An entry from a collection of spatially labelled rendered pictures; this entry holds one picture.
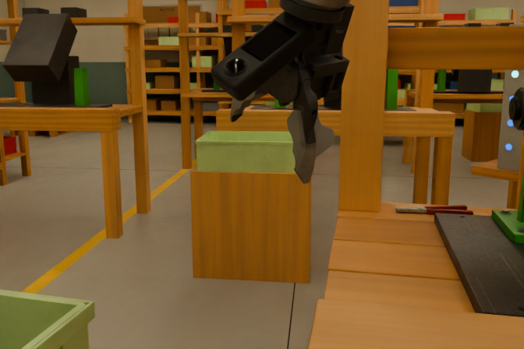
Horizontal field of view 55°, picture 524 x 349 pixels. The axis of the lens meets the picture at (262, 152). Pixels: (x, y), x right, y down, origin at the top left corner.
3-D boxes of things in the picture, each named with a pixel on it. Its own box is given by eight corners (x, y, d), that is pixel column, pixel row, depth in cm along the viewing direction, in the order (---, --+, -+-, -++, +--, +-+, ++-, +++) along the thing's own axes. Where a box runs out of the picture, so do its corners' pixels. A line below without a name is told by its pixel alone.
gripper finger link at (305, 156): (349, 173, 60) (335, 98, 59) (315, 186, 57) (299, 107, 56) (331, 173, 63) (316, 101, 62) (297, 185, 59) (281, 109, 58)
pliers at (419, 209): (465, 209, 110) (465, 204, 110) (473, 216, 105) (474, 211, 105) (393, 208, 111) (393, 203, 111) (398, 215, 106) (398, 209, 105)
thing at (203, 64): (272, 125, 998) (273, 10, 959) (127, 123, 1031) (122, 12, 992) (274, 121, 1051) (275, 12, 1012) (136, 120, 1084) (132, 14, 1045)
